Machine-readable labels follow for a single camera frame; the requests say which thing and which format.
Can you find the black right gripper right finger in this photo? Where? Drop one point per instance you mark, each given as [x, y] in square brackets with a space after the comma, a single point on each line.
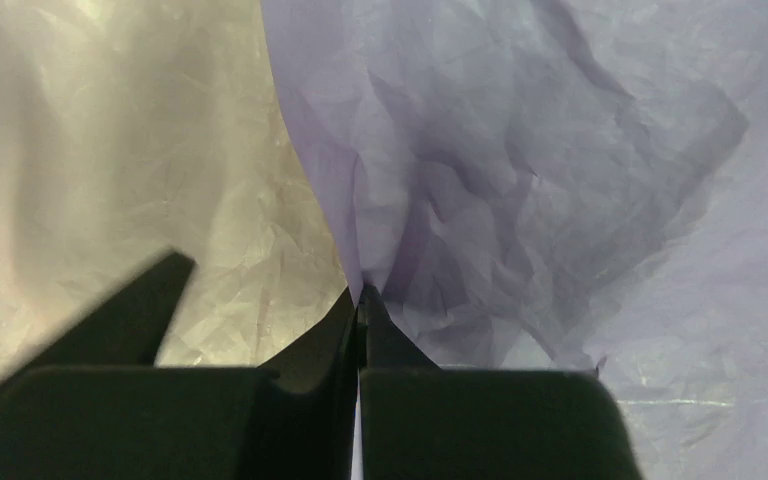
[421, 421]

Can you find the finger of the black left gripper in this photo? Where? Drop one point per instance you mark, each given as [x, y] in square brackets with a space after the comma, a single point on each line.
[127, 327]

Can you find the purple paper bouquet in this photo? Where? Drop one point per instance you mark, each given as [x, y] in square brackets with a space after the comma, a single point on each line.
[570, 184]

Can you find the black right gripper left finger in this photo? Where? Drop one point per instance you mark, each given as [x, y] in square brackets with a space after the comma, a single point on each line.
[289, 418]

